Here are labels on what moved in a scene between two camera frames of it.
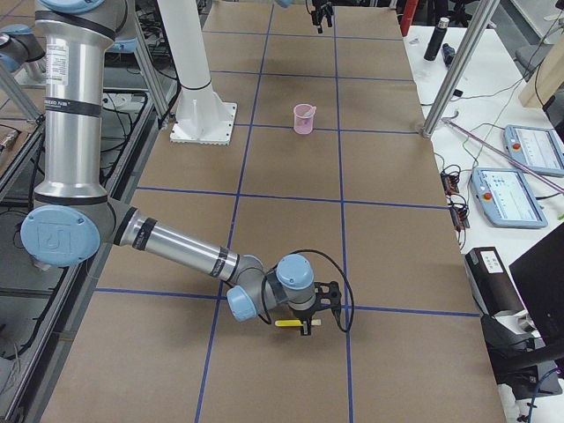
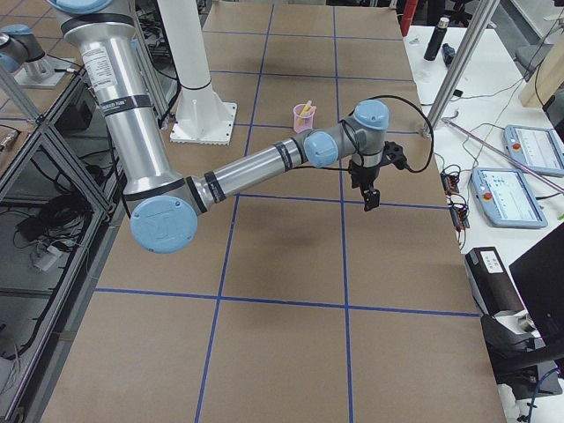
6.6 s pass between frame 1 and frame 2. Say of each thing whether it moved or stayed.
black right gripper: moved
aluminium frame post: stayed
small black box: stayed
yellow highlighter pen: moved
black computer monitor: stayed
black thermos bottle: stayed
